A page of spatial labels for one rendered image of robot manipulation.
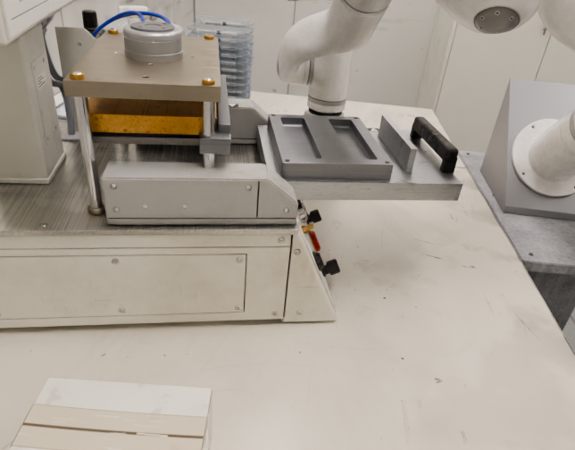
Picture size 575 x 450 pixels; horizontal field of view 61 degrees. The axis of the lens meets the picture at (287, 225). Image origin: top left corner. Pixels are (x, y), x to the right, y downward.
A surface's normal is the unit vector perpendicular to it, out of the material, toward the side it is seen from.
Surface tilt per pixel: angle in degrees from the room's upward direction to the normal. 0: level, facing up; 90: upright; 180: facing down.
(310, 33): 63
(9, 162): 90
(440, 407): 0
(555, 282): 90
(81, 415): 1
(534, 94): 46
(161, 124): 90
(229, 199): 90
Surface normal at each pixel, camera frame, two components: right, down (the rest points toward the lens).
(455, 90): -0.07, 0.53
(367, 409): 0.08, -0.84
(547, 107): -0.01, -0.21
